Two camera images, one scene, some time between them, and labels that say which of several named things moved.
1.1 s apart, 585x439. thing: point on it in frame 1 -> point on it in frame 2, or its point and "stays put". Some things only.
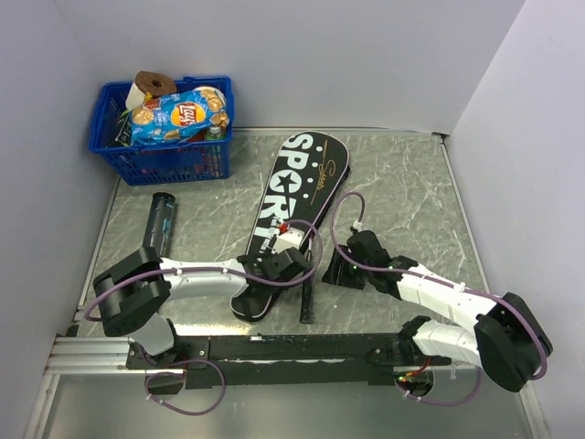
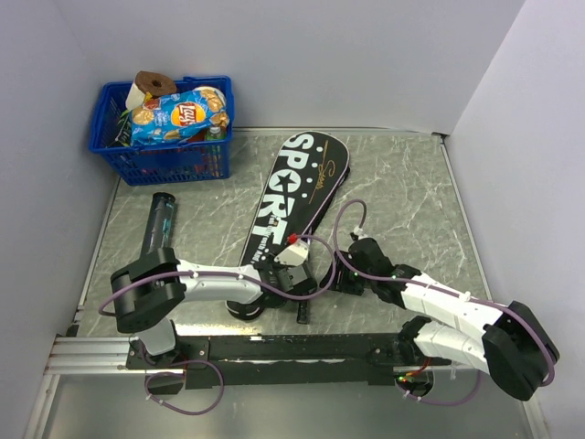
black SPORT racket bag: x=301 y=176 stays put
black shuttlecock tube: x=159 y=224 stays put
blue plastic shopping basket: x=207 y=159 stays put
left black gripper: x=269 y=253 -> x=289 y=267
